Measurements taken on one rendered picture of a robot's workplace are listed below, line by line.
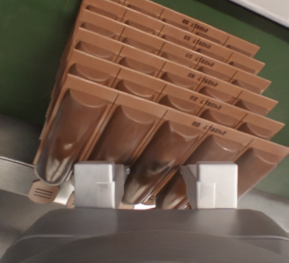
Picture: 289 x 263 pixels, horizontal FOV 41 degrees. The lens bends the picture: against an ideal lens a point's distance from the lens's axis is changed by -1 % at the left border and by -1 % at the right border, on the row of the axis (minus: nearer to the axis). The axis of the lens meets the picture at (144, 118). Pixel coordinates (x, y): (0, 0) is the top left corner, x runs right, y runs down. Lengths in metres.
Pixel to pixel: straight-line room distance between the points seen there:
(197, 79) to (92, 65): 0.05
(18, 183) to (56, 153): 0.12
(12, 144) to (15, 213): 0.09
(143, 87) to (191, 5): 0.08
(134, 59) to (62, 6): 0.07
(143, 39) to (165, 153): 0.06
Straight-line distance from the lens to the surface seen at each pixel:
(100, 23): 0.19
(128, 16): 0.20
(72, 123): 0.15
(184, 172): 0.16
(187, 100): 0.17
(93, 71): 0.16
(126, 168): 0.17
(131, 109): 0.15
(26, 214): 0.37
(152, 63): 0.18
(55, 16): 0.24
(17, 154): 0.29
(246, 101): 0.20
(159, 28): 0.21
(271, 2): 0.24
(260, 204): 0.37
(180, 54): 0.20
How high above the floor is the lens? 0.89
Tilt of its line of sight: 44 degrees down
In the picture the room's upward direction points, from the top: 176 degrees counter-clockwise
